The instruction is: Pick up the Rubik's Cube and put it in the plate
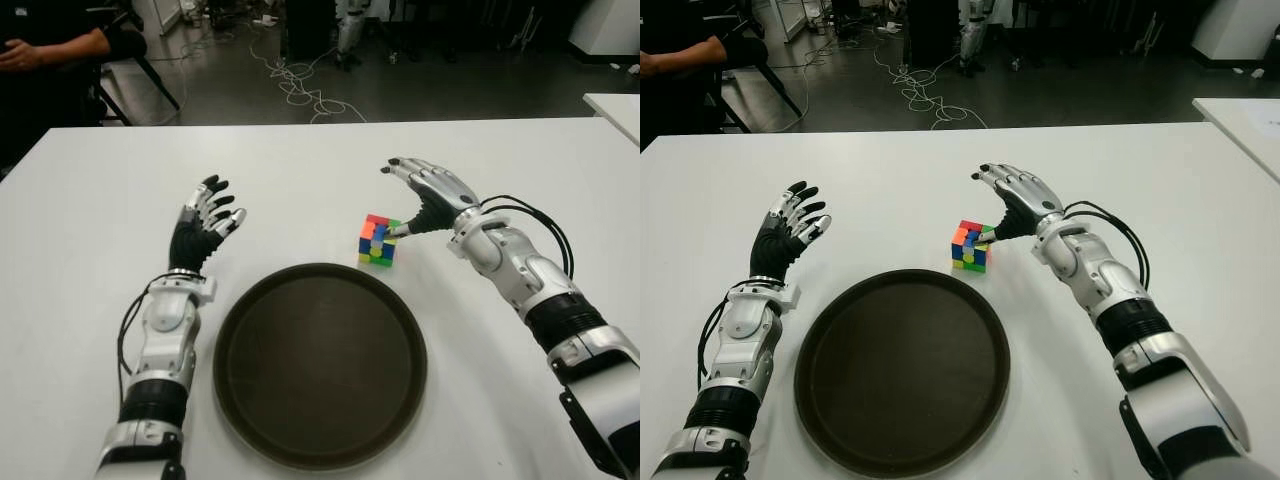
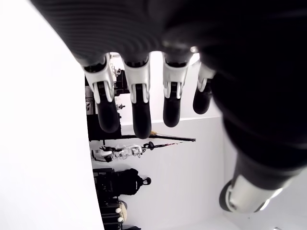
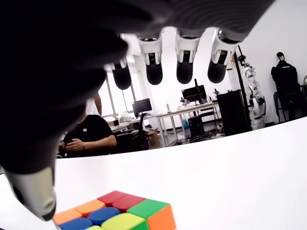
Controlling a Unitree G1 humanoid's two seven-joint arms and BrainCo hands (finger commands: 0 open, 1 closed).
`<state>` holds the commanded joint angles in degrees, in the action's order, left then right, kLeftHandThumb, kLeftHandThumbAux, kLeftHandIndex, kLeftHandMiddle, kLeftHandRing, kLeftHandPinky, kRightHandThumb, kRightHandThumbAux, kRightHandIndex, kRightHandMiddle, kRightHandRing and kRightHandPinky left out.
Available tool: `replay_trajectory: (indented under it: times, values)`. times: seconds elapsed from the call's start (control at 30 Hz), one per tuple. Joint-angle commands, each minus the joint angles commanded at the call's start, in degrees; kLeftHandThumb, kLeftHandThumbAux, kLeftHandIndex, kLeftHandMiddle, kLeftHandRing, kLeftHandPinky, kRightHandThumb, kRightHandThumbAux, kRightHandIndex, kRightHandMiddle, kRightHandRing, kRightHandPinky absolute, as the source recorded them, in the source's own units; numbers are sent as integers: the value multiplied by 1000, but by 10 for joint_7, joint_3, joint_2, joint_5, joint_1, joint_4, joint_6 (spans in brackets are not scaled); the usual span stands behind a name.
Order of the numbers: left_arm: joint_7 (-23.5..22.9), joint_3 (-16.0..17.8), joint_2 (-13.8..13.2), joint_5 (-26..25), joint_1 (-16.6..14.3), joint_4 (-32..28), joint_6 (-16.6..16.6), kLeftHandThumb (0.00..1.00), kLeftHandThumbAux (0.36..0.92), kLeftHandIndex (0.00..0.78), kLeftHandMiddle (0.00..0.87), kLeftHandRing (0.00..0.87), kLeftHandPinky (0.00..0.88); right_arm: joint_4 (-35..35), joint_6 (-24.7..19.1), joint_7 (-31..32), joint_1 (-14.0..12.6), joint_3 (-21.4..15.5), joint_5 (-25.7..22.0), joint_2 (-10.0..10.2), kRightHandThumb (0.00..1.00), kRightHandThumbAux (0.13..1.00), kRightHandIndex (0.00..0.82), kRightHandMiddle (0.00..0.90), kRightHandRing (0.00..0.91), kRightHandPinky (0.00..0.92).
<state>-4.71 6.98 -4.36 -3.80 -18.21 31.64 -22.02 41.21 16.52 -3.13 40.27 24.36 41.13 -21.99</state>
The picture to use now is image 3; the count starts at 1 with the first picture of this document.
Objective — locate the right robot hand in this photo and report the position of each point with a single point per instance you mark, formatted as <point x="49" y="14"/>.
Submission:
<point x="48" y="72"/>

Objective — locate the multicoloured Rubik's cube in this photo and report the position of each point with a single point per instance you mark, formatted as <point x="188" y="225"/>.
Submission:
<point x="115" y="213"/>

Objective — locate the standing person white shirt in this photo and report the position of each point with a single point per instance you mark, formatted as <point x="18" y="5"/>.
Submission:
<point x="92" y="107"/>

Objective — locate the seated person black shirt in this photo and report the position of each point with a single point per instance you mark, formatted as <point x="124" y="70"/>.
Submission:
<point x="93" y="134"/>

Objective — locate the small black monitor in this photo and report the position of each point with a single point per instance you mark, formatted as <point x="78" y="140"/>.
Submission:
<point x="142" y="106"/>

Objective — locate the black chair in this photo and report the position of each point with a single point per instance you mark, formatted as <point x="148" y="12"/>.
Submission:
<point x="134" y="141"/>

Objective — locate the cardboard box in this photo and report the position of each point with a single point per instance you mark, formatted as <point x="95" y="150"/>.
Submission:
<point x="152" y="136"/>

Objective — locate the long white desk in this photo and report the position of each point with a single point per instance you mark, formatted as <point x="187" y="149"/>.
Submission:
<point x="182" y="112"/>

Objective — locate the black monitor on stand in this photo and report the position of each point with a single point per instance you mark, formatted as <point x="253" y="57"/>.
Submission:
<point x="192" y="93"/>

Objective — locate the blue bag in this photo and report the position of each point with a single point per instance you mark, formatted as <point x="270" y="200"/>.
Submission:
<point x="185" y="124"/>

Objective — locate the black PC tower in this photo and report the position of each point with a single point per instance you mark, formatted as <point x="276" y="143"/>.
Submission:
<point x="196" y="125"/>

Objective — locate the black white soccer ball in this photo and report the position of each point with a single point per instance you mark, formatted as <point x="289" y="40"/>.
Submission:
<point x="220" y="127"/>

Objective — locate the black cabinet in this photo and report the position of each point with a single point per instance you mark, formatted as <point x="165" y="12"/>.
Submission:
<point x="232" y="112"/>

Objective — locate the black pole stand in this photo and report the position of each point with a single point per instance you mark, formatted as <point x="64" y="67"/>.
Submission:
<point x="240" y="72"/>

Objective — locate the white humanoid robot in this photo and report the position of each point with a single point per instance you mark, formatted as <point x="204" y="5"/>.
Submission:
<point x="257" y="107"/>

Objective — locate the black jacket on stand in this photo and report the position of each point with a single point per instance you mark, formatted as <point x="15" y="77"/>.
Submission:
<point x="285" y="74"/>

